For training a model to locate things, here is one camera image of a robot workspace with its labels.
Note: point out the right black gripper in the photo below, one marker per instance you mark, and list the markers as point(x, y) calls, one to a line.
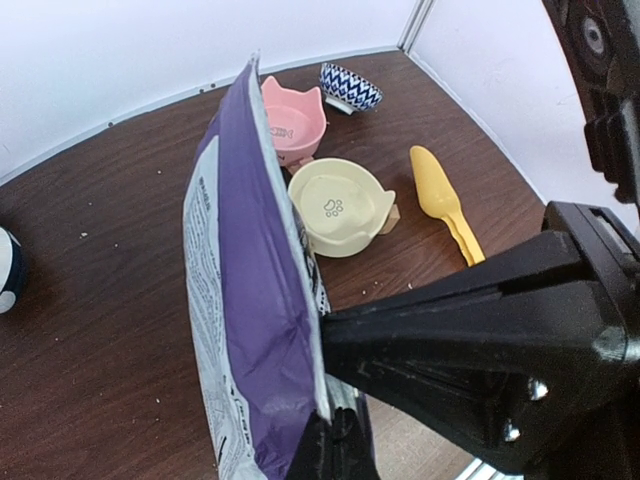
point(529, 360)

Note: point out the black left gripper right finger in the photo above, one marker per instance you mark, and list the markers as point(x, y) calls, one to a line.
point(351, 454)

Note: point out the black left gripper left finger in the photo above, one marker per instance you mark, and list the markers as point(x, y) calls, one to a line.
point(313, 457)

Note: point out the yellow plastic food scoop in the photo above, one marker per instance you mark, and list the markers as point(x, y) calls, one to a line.
point(439, 200)

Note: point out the purple pet food bag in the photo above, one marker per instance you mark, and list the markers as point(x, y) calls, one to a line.
point(255, 296)

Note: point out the cream cat-ear pet bowl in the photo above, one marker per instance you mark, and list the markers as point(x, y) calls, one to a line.
point(343, 205)

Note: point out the pink cat-ear pet bowl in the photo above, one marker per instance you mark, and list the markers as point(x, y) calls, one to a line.
point(296, 119)

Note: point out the wooden bowl stand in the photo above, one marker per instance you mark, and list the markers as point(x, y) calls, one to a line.
point(391, 221)

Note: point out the blue white patterned bowl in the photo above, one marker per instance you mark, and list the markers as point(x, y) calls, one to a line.
point(347, 91)

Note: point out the dark blue white bowl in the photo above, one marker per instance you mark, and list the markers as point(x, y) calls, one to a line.
point(13, 270)

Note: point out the right aluminium corner post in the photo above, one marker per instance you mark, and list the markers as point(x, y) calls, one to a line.
point(414, 25)

